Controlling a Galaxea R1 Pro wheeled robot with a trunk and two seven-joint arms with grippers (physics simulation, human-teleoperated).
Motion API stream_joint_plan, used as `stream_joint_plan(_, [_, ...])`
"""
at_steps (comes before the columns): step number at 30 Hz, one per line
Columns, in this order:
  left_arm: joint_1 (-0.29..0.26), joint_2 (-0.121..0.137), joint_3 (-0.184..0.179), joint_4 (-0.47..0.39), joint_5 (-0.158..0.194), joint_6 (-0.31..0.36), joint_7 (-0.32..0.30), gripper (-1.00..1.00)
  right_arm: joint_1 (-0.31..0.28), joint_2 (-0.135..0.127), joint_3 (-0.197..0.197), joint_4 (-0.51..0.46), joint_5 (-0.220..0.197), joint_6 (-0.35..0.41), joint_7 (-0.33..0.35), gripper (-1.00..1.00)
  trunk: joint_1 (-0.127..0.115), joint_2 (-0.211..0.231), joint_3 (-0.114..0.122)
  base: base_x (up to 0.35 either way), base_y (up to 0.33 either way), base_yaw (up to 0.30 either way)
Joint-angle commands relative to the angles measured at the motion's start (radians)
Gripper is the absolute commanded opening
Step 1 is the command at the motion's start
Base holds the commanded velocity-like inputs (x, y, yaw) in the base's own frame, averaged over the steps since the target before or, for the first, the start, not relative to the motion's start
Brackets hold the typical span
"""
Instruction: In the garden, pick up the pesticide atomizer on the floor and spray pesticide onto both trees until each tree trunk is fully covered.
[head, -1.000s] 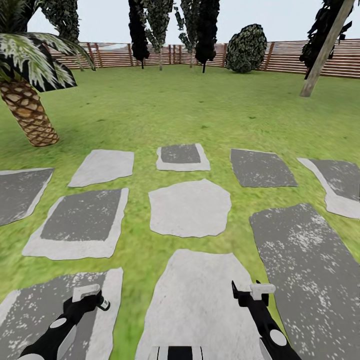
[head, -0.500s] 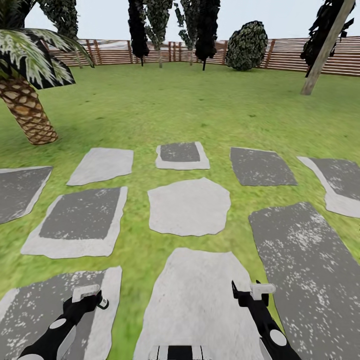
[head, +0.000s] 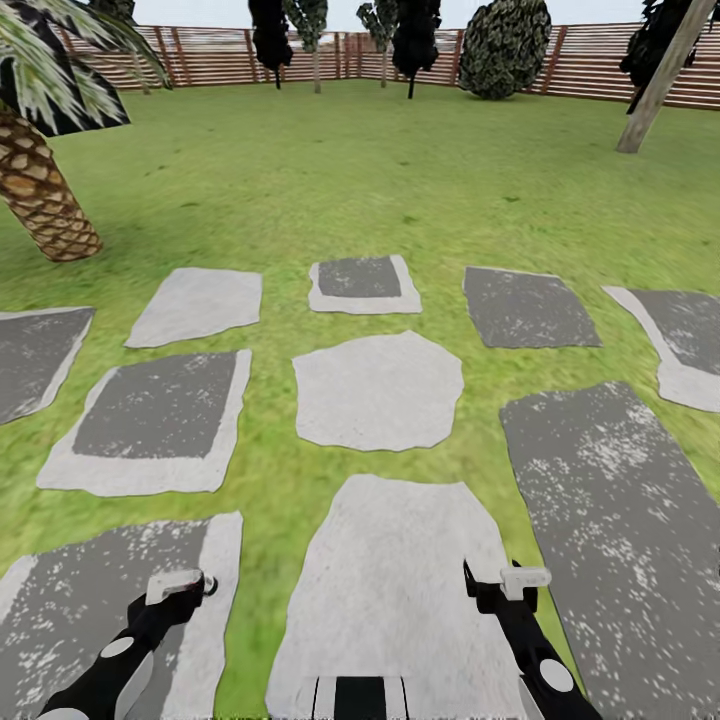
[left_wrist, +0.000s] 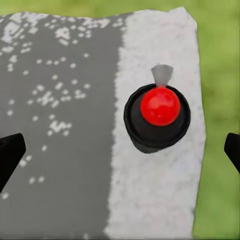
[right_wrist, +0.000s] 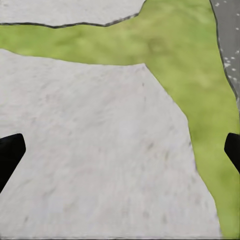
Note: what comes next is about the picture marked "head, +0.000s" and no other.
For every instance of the pesticide atomizer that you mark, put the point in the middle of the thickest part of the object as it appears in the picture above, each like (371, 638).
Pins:
(210, 584)

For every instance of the robot trunk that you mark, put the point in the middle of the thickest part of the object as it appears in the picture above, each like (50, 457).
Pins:
(360, 698)

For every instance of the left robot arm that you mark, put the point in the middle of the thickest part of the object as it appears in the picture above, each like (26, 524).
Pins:
(110, 687)

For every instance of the bush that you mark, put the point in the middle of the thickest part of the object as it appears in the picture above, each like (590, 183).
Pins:
(504, 47)
(45, 91)

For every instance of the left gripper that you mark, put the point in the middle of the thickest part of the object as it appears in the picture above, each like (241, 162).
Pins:
(177, 608)

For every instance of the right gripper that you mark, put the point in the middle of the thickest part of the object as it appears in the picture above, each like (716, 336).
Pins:
(491, 600)

